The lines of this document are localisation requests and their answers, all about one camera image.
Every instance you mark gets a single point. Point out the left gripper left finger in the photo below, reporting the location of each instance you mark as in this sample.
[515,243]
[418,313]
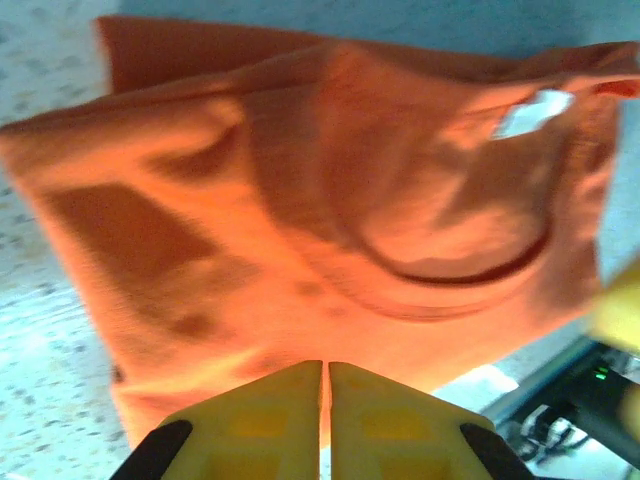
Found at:
[250,430]

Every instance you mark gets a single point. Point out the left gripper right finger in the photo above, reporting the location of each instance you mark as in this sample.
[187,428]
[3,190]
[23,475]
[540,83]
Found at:
[400,430]

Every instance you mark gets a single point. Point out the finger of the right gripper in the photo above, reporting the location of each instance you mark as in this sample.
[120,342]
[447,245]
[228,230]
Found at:
[617,310]

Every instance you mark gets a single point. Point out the orange t-shirt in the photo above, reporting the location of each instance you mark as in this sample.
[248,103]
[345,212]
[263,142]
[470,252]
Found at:
[250,200]

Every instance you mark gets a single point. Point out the aluminium frame rail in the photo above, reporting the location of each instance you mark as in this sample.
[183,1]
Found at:
[530,395]

